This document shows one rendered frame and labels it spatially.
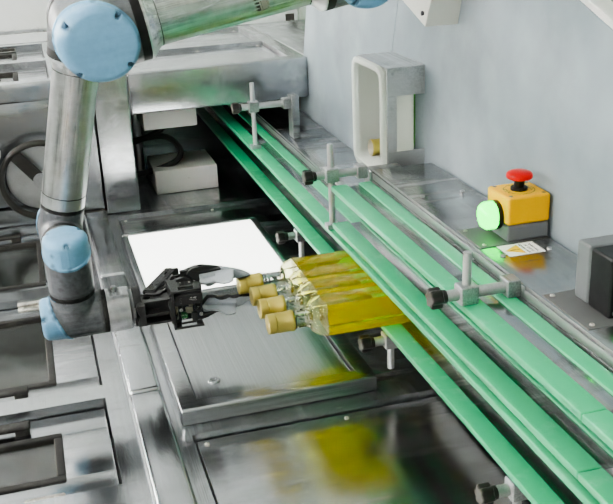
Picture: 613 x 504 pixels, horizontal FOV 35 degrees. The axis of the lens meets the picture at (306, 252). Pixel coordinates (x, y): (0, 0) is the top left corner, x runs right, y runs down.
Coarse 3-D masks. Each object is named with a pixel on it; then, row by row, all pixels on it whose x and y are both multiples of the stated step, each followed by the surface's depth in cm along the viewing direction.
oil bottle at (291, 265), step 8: (304, 256) 177; (312, 256) 177; (320, 256) 177; (328, 256) 177; (336, 256) 177; (344, 256) 176; (288, 264) 174; (296, 264) 174; (304, 264) 174; (312, 264) 173; (320, 264) 174; (328, 264) 174; (280, 272) 174; (288, 272) 173
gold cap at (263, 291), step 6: (252, 288) 167; (258, 288) 167; (264, 288) 168; (270, 288) 168; (276, 288) 168; (252, 294) 167; (258, 294) 167; (264, 294) 167; (270, 294) 167; (276, 294) 168; (252, 300) 167
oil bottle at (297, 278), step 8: (336, 264) 173; (344, 264) 173; (352, 264) 173; (296, 272) 170; (304, 272) 170; (312, 272) 170; (320, 272) 170; (328, 272) 170; (336, 272) 169; (344, 272) 169; (352, 272) 169; (360, 272) 170; (288, 280) 170; (296, 280) 168; (304, 280) 167; (296, 288) 168
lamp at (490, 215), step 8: (496, 200) 146; (480, 208) 146; (488, 208) 144; (496, 208) 144; (480, 216) 145; (488, 216) 144; (496, 216) 144; (480, 224) 146; (488, 224) 145; (496, 224) 145
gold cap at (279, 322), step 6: (282, 312) 158; (288, 312) 158; (270, 318) 157; (276, 318) 157; (282, 318) 157; (288, 318) 157; (294, 318) 157; (270, 324) 156; (276, 324) 157; (282, 324) 157; (288, 324) 157; (294, 324) 157; (270, 330) 157; (276, 330) 157; (282, 330) 157; (288, 330) 158; (294, 330) 158
